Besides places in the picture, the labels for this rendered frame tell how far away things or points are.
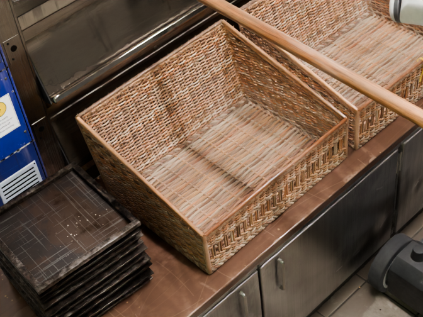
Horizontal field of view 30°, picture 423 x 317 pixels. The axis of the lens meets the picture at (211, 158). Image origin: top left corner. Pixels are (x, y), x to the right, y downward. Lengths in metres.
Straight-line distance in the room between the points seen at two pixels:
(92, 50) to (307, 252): 0.81
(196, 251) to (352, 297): 0.83
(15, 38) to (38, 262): 0.52
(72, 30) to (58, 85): 0.14
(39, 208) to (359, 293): 1.18
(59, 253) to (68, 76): 0.47
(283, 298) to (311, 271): 0.12
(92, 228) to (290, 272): 0.63
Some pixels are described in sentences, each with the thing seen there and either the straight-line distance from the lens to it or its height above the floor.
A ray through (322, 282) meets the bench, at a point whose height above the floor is 0.21.
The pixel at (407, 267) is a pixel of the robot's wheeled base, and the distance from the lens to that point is 2.50.
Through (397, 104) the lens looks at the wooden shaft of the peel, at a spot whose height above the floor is 1.20.
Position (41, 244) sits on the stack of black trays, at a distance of 1.88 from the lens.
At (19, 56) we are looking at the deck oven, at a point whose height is 1.08.
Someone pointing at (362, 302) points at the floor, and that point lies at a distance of 2.66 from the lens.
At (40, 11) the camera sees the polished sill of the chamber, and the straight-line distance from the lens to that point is 1.93.
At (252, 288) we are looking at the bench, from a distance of 2.12.
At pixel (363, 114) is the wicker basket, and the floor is 0.70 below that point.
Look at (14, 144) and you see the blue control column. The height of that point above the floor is 0.88.
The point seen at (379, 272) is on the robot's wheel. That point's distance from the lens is 2.55.
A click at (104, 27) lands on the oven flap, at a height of 1.02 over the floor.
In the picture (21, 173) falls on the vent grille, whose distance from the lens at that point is 2.08.
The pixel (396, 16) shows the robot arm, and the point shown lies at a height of 1.26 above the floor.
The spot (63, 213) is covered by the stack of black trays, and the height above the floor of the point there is 0.80.
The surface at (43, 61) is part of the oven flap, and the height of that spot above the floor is 1.03.
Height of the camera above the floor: 2.19
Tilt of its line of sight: 45 degrees down
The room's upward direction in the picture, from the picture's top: 8 degrees counter-clockwise
